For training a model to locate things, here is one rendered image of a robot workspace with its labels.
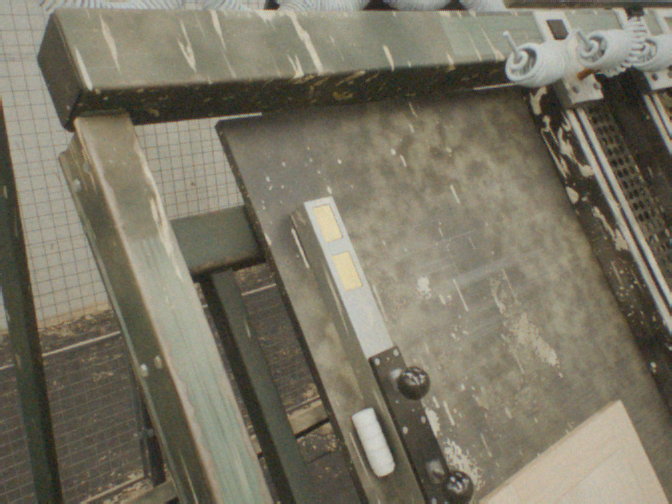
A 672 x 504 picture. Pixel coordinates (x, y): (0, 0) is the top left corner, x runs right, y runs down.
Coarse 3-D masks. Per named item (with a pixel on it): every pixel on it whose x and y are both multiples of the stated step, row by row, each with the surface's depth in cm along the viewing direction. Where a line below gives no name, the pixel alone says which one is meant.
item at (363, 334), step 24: (312, 216) 84; (336, 216) 86; (312, 240) 84; (336, 240) 84; (312, 264) 85; (336, 288) 82; (360, 288) 84; (336, 312) 83; (360, 312) 83; (360, 336) 81; (384, 336) 84; (360, 360) 82; (360, 384) 83; (384, 408) 80; (384, 432) 81; (408, 480) 80
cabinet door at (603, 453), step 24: (600, 408) 109; (576, 432) 101; (600, 432) 104; (624, 432) 107; (552, 456) 96; (576, 456) 99; (600, 456) 102; (624, 456) 105; (528, 480) 92; (552, 480) 95; (576, 480) 97; (600, 480) 101; (624, 480) 104; (648, 480) 107
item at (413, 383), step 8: (408, 368) 71; (416, 368) 70; (392, 376) 80; (400, 376) 70; (408, 376) 70; (416, 376) 69; (424, 376) 70; (392, 384) 80; (400, 384) 70; (408, 384) 69; (416, 384) 69; (424, 384) 69; (400, 392) 70; (408, 392) 69; (416, 392) 69; (424, 392) 69; (416, 400) 70
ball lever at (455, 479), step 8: (432, 464) 79; (440, 464) 79; (432, 472) 78; (440, 472) 76; (448, 472) 70; (456, 472) 69; (464, 472) 69; (432, 480) 79; (440, 480) 70; (448, 480) 68; (456, 480) 68; (464, 480) 68; (440, 488) 69; (448, 488) 68; (456, 488) 68; (464, 488) 68; (472, 488) 68; (448, 496) 68; (456, 496) 68; (464, 496) 68; (472, 496) 68
